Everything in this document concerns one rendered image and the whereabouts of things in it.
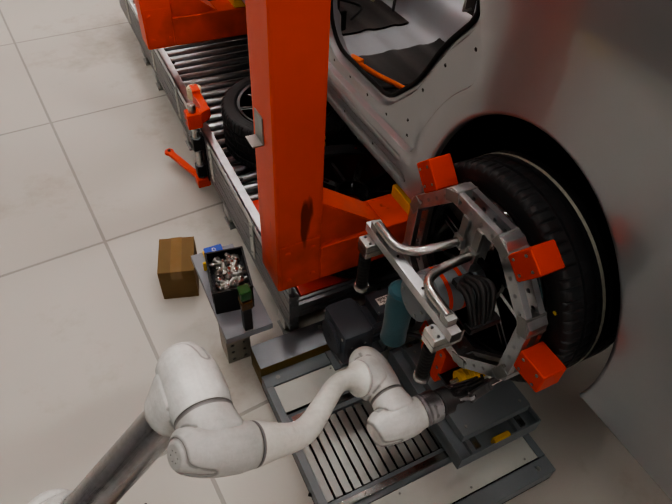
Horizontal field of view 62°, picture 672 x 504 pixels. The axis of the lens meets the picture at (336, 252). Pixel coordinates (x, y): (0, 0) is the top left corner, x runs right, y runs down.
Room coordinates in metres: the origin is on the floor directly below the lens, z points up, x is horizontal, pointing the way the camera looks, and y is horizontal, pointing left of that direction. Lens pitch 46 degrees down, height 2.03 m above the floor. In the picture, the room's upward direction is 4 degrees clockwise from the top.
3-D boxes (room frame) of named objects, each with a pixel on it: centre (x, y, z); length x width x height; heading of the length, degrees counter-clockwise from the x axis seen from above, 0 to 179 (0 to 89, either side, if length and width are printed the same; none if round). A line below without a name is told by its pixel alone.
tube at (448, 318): (0.91, -0.31, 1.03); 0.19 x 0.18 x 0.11; 119
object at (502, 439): (1.14, -0.52, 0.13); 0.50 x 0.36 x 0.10; 29
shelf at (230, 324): (1.30, 0.38, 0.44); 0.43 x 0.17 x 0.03; 29
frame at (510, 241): (1.06, -0.37, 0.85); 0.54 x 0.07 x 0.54; 29
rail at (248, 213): (2.46, 0.74, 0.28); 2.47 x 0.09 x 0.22; 29
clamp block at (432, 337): (0.81, -0.28, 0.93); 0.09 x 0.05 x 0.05; 119
